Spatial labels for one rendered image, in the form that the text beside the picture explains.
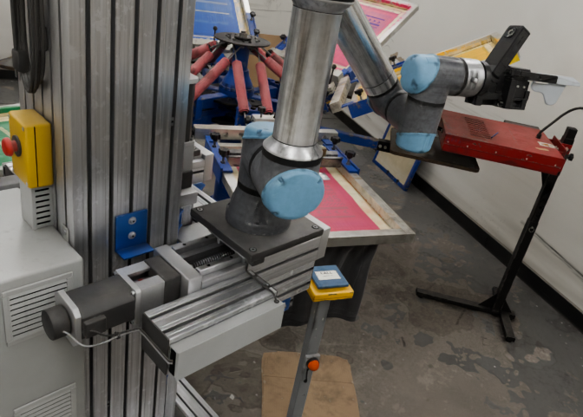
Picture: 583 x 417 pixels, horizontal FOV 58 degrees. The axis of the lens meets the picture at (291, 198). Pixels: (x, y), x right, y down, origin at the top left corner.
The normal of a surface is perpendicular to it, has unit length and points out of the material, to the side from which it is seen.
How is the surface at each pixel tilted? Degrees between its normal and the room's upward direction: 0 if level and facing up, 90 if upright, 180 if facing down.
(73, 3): 90
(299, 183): 97
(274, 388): 0
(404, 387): 0
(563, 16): 90
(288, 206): 98
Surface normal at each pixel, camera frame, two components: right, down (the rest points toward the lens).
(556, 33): -0.93, 0.01
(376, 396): 0.16, -0.88
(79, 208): 0.68, 0.43
